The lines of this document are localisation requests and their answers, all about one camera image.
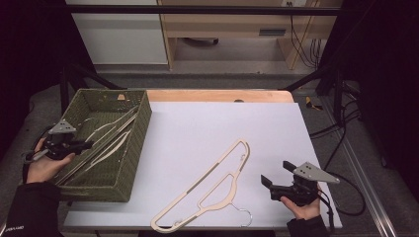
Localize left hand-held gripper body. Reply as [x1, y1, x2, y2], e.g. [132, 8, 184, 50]
[42, 118, 83, 162]

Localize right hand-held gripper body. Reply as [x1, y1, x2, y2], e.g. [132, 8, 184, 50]
[269, 161, 341, 207]

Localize beige plastic clothes hanger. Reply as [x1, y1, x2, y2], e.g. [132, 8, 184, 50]
[150, 137, 254, 234]
[53, 105, 139, 186]

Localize green woven basket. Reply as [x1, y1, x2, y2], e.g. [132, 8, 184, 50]
[48, 88, 153, 202]

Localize person's right hand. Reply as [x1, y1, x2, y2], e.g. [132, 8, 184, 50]
[280, 189, 322, 221]

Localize person's left hand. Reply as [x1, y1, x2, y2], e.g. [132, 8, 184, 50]
[26, 137, 76, 185]

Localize black metal stand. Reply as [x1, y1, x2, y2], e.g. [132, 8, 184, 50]
[280, 64, 345, 123]
[59, 61, 126, 114]

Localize yellow and black tool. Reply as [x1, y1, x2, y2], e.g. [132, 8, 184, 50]
[304, 96, 324, 112]

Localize white table sheet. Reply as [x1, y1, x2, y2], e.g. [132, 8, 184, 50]
[63, 101, 344, 230]

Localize white cabinet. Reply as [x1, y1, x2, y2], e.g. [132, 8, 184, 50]
[64, 0, 169, 65]

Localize black chair base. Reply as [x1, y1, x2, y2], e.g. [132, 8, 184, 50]
[182, 37, 219, 46]

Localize light wooden desk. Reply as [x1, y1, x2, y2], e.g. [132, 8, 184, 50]
[157, 0, 344, 71]

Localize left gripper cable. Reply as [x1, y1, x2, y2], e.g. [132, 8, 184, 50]
[20, 126, 51, 184]

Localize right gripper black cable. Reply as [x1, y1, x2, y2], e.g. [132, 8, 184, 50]
[317, 171, 367, 231]

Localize aluminium rail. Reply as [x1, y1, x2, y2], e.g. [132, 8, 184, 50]
[319, 98, 398, 237]

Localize black floor cables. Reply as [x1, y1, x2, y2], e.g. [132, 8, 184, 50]
[308, 80, 363, 172]

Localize hanging black cables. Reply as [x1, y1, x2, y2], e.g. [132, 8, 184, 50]
[286, 1, 323, 69]

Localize black horizontal frame bar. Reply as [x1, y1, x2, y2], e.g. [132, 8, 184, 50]
[65, 4, 342, 16]

